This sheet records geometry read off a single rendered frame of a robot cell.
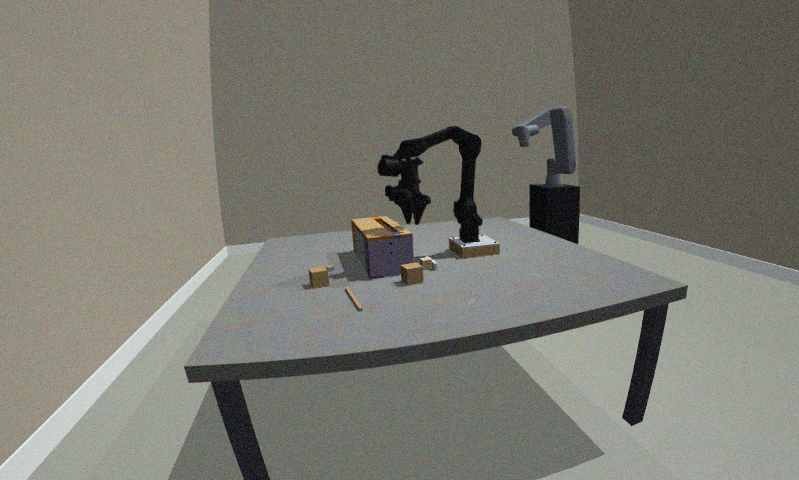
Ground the tan wooden stick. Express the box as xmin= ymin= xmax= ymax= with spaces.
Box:
xmin=345 ymin=287 xmax=363 ymax=312

